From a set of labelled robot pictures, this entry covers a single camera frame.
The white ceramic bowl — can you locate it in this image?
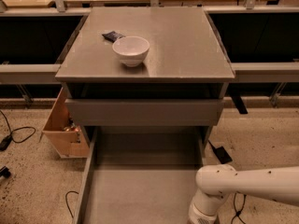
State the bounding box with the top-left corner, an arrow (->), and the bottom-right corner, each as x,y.
112,36 -> 150,67

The grey drawer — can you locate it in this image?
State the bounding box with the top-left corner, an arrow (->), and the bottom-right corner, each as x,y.
72,127 -> 206,224
65,99 -> 223,126

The black adapter left floor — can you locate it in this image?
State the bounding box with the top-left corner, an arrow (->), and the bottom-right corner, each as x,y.
0,135 -> 12,151

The grey metal rail frame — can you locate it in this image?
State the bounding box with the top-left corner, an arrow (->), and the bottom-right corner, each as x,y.
1,0 -> 299,84

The wooden box on floor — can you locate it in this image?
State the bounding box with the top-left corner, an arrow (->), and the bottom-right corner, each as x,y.
42,90 -> 89,158

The black object far left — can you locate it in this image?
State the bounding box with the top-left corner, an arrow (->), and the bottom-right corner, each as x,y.
0,166 -> 11,178

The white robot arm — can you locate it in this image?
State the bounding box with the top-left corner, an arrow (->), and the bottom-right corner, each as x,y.
189,164 -> 299,224

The black cable right floor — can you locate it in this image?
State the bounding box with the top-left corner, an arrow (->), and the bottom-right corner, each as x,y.
207,140 -> 249,224

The grey top drawer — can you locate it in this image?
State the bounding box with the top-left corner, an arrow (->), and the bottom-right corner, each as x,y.
65,99 -> 223,126

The black power adapter right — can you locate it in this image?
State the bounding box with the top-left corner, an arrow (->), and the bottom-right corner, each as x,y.
213,147 -> 232,164

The grey drawer cabinet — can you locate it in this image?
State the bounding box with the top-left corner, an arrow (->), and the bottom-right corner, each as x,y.
56,7 -> 235,141

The black cable front floor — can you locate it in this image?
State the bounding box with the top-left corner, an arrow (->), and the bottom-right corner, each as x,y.
64,190 -> 80,219

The dark blue snack packet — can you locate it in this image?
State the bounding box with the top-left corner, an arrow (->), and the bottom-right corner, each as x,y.
102,31 -> 123,43

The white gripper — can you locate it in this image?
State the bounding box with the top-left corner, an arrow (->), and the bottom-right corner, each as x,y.
188,203 -> 217,224

